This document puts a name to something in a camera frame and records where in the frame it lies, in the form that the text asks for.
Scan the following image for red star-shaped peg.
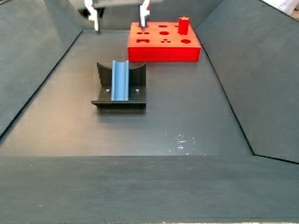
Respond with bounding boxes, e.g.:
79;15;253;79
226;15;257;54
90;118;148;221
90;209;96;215
178;17;190;35

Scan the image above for light blue arch object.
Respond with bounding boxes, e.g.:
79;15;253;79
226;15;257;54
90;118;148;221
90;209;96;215
111;60;130;101

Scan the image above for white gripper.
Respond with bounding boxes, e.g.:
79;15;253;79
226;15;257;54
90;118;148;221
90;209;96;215
83;0;163;33

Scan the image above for red shape-sorting base block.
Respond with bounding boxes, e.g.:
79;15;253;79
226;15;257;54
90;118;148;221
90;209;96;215
127;22;202;62

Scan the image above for black curved fixture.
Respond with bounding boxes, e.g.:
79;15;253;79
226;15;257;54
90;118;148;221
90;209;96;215
91;60;146;109

